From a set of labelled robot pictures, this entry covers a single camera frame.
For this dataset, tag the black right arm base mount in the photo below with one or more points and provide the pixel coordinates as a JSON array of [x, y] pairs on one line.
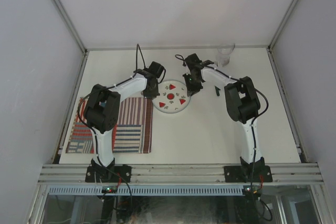
[[240, 174]]

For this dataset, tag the aluminium front rail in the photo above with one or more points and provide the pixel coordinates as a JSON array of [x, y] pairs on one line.
[[209, 174]]

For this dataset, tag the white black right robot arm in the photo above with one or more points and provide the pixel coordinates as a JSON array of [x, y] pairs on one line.
[[242, 103]]

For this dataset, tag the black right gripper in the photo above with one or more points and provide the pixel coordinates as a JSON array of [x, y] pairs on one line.
[[190, 90]]

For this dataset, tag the grey slotted cable duct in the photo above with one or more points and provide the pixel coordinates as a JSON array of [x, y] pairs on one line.
[[146, 190]]

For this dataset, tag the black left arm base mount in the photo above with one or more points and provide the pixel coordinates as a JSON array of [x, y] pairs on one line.
[[113, 174]]

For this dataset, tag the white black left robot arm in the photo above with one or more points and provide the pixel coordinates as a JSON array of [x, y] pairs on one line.
[[102, 108]]

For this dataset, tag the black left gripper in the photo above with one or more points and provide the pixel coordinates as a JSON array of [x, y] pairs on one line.
[[152, 95]]

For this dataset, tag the clear drinking glass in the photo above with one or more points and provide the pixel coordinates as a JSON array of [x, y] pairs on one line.
[[223, 53]]

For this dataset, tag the white watermelon pattern plate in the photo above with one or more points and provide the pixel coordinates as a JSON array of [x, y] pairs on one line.
[[172, 97]]

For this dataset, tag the striped patchwork placemat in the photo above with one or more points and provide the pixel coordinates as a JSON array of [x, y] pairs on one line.
[[132, 134]]

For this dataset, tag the gold knife green handle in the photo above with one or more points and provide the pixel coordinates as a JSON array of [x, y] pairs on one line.
[[217, 90]]

